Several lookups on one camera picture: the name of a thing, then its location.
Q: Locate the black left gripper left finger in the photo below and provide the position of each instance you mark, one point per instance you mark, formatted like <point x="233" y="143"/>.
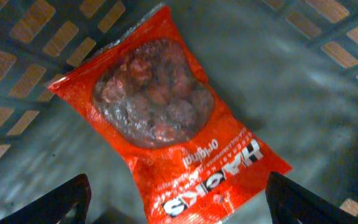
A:
<point x="68" y="203"/>

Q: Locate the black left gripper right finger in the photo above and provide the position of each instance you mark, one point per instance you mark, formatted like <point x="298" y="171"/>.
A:
<point x="289" y="202"/>

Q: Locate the red candy bag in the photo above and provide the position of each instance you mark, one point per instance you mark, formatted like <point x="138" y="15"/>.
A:
<point x="146" y="94"/>

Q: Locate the grey plastic mesh basket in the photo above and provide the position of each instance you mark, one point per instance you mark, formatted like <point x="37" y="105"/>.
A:
<point x="291" y="96"/>

